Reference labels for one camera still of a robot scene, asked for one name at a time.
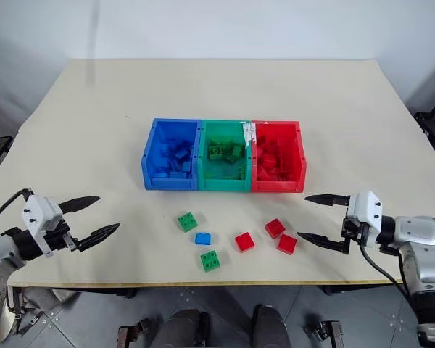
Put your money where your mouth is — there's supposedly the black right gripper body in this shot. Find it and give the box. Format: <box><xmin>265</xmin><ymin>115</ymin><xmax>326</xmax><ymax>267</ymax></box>
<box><xmin>341</xmin><ymin>216</ymin><xmax>371</xmax><ymax>249</ymax></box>

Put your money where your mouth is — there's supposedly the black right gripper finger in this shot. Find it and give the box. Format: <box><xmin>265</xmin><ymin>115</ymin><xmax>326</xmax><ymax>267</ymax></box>
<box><xmin>304</xmin><ymin>194</ymin><xmax>351</xmax><ymax>208</ymax></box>
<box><xmin>297</xmin><ymin>231</ymin><xmax>350</xmax><ymax>255</ymax></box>

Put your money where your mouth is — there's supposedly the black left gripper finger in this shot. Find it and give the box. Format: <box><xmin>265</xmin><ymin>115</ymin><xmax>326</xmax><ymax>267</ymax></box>
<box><xmin>73</xmin><ymin>222</ymin><xmax>122</xmax><ymax>252</ymax></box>
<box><xmin>58</xmin><ymin>196</ymin><xmax>102</xmax><ymax>215</ymax></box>

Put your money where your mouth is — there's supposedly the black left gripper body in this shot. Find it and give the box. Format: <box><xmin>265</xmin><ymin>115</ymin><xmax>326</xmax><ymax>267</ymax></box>
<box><xmin>43</xmin><ymin>220</ymin><xmax>80</xmax><ymax>257</ymax></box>

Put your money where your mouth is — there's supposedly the red plastic bin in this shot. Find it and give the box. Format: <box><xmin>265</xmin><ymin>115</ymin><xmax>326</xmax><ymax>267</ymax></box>
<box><xmin>250</xmin><ymin>120</ymin><xmax>308</xmax><ymax>194</ymax></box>

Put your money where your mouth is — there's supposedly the blue plastic bin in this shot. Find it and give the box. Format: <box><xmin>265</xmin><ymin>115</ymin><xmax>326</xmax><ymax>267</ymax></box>
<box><xmin>141</xmin><ymin>117</ymin><xmax>203</xmax><ymax>192</ymax></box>

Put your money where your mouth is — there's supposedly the dark rounded shape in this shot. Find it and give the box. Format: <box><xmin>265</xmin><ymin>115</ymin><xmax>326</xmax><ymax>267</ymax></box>
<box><xmin>150</xmin><ymin>308</ymin><xmax>212</xmax><ymax>348</ymax></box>
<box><xmin>252</xmin><ymin>304</ymin><xmax>291</xmax><ymax>348</ymax></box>

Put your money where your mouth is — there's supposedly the green plastic bin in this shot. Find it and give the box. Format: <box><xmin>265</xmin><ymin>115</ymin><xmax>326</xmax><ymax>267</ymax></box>
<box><xmin>196</xmin><ymin>119</ymin><xmax>255</xmax><ymax>193</ymax></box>

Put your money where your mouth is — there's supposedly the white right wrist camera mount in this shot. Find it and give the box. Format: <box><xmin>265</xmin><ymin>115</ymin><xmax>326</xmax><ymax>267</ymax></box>
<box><xmin>344</xmin><ymin>190</ymin><xmax>384</xmax><ymax>233</ymax></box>

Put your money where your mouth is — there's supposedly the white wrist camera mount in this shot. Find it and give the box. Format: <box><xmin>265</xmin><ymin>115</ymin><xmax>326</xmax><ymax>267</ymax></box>
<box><xmin>344</xmin><ymin>190</ymin><xmax>384</xmax><ymax>233</ymax></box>
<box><xmin>20</xmin><ymin>195</ymin><xmax>65</xmax><ymax>257</ymax></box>

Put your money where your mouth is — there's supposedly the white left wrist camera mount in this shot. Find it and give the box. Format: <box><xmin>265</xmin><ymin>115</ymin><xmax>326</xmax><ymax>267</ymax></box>
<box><xmin>20</xmin><ymin>195</ymin><xmax>65</xmax><ymax>257</ymax></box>

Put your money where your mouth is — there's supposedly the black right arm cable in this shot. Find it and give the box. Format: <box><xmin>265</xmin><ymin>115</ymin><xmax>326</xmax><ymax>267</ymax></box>
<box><xmin>360</xmin><ymin>245</ymin><xmax>418</xmax><ymax>307</ymax></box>

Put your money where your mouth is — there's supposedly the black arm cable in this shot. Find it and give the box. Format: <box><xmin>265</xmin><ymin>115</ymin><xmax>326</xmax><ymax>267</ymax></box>
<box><xmin>360</xmin><ymin>245</ymin><xmax>418</xmax><ymax>307</ymax></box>
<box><xmin>0</xmin><ymin>188</ymin><xmax>34</xmax><ymax>233</ymax></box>

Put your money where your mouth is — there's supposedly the black table leg bracket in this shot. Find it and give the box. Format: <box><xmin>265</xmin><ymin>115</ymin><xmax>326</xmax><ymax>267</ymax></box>
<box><xmin>321</xmin><ymin>284</ymin><xmax>394</xmax><ymax>296</ymax></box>

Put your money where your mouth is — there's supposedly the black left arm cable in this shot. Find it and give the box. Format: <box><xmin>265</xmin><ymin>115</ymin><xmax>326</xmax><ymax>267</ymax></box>
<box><xmin>0</xmin><ymin>188</ymin><xmax>34</xmax><ymax>233</ymax></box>

